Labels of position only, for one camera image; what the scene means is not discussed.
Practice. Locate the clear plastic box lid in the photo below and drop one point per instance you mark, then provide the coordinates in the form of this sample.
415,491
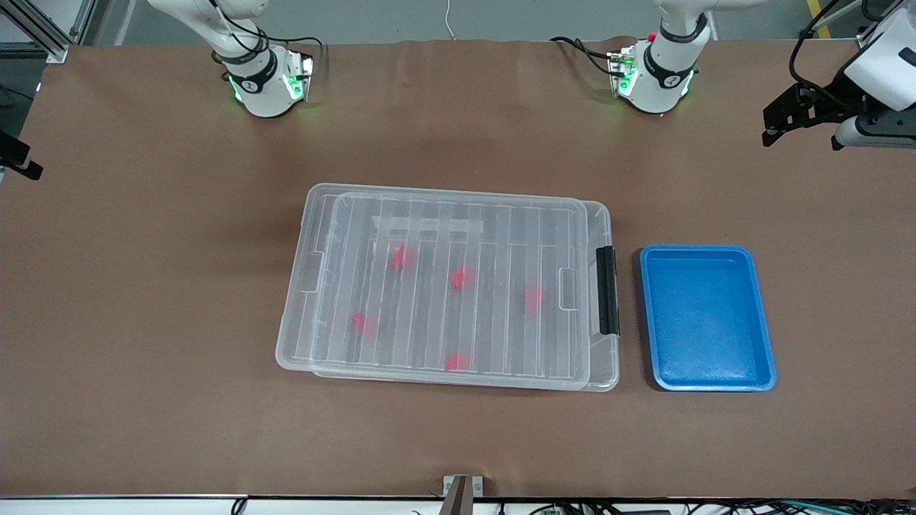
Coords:
429,315

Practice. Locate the blue plastic tray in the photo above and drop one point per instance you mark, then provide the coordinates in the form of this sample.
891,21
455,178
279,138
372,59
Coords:
705,322

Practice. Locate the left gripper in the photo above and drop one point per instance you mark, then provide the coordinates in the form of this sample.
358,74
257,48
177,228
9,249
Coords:
836,97

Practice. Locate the brown table mat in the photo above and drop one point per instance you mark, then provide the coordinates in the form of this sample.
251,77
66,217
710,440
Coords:
143,322

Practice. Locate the grey metal bracket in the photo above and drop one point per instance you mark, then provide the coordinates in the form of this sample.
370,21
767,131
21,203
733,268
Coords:
478,486

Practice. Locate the red toy block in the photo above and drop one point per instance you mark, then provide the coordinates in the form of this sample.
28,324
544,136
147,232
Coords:
403,258
457,362
365,325
534,300
461,278

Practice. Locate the aluminium frame profile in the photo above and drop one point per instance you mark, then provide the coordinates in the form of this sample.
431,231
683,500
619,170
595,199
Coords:
867,36
43,28

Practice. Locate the clear plastic storage box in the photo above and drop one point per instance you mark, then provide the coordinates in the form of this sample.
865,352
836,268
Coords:
605,365

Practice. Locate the brown upright bar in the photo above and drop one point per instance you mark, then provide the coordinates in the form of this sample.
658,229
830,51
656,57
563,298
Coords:
458,501

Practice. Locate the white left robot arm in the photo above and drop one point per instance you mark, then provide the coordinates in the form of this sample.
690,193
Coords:
665,71

